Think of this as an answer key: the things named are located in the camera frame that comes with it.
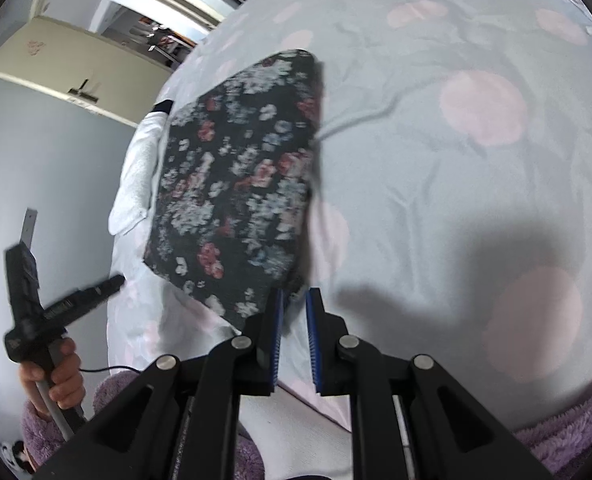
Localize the dark floral jeans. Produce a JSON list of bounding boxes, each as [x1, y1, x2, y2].
[[143, 49, 321, 328]]

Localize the person left hand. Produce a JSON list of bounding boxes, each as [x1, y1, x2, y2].
[[18, 338, 86, 420]]

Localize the purple fluffy sleeve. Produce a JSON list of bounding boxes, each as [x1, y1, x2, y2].
[[19, 364, 592, 479]]

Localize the polka dot bed sheet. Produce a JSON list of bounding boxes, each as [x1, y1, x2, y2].
[[105, 0, 592, 434]]

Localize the beige room door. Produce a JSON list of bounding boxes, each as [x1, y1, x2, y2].
[[0, 16, 171, 127]]

